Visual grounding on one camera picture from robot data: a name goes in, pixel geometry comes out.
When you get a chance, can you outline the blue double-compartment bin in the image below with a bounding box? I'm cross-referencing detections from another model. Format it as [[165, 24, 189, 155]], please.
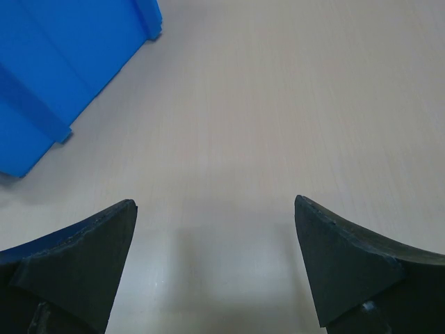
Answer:
[[1, 1, 163, 177]]

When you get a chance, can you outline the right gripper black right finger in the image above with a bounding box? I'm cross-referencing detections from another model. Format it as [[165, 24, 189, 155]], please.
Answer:
[[295, 196, 444, 333]]

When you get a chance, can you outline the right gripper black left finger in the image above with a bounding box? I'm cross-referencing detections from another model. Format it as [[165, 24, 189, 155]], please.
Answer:
[[1, 199, 137, 333]]

